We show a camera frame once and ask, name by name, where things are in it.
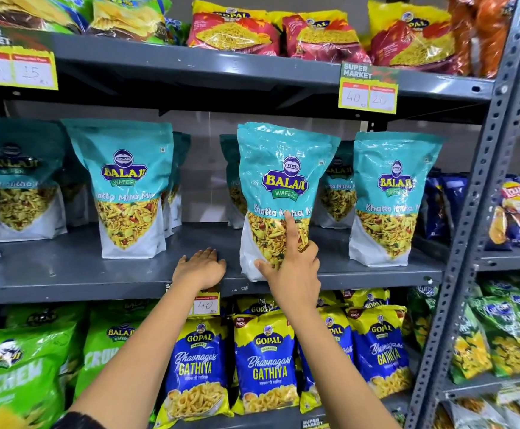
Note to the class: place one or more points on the person's left hand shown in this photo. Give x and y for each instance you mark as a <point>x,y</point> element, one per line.
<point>199,272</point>

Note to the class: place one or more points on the small yellow price tag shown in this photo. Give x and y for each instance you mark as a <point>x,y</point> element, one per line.
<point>205,304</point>

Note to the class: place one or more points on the row of dark green packets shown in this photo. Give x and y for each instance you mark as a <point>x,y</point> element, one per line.
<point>501,330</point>

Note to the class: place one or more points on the adjoining grey shelf rack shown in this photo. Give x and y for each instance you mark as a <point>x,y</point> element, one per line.
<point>510,259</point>

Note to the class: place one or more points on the bright green snack packet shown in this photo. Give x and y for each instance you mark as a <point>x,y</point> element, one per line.
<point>126,306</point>
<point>41,314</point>
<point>14,375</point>
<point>103,344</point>

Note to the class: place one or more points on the row of teal pouches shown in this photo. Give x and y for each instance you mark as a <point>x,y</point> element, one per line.
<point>126,174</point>

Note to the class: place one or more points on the person's right thumb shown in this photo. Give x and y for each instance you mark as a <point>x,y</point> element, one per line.
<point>264,267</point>

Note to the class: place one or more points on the person's right hand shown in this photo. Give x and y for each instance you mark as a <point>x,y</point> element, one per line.
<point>295,281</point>

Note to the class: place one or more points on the grey perforated rack post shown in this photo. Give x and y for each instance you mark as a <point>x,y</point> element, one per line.
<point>479,205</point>

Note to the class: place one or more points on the dark green shelf label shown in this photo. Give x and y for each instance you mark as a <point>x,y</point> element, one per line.
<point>313,423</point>

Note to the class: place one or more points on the teal snack mix pouch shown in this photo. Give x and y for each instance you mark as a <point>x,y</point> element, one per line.
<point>282,174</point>

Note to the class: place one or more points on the row of blue yellow packets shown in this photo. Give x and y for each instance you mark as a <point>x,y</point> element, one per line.
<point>264,357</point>

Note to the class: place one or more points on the orange snack packet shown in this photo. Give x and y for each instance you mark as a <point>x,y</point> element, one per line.
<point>462,31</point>
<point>494,35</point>

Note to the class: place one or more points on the yellow green price tag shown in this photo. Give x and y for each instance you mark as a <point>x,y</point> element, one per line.
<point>368,91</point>

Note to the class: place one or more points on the person's left forearm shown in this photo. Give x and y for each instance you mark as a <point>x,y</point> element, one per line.
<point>139,357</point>

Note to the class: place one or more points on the green yellow wafer packet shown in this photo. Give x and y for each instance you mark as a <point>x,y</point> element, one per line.
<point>126,20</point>
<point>32,11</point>

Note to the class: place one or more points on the dark blue snack packet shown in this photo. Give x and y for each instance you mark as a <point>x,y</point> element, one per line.
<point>434,209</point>
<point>455,196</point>

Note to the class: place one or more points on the grey metal shelf rack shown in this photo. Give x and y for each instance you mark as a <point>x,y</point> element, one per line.
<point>72,268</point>

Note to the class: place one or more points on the large yellow price tag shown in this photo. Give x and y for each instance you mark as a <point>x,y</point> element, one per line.
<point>14,62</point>

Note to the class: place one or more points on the person's left fingers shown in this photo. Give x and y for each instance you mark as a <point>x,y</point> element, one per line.
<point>199,256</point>

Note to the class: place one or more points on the red yellow snack packet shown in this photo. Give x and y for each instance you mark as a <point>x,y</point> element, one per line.
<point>325,40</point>
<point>233,33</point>
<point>414,40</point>

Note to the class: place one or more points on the person's right forearm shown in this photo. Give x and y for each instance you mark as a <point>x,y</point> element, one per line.
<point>331,366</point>

